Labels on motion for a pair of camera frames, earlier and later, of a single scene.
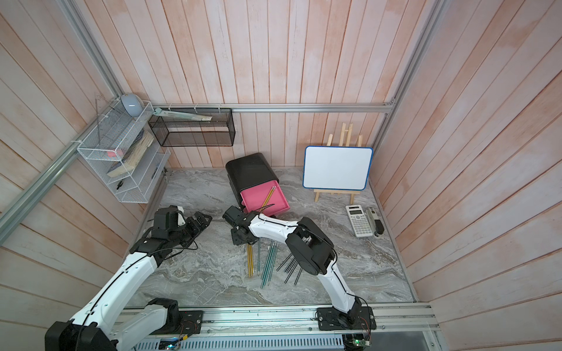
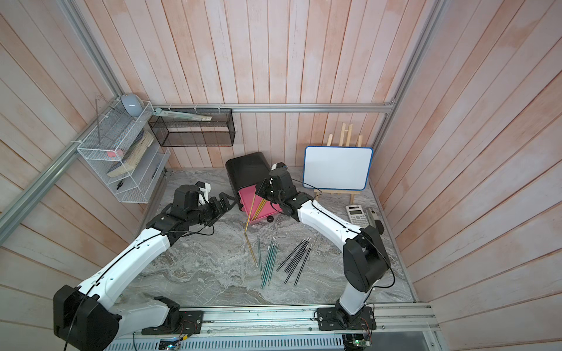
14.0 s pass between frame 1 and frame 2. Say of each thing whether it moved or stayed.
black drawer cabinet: stayed
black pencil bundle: stayed
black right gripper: moved
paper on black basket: stayed
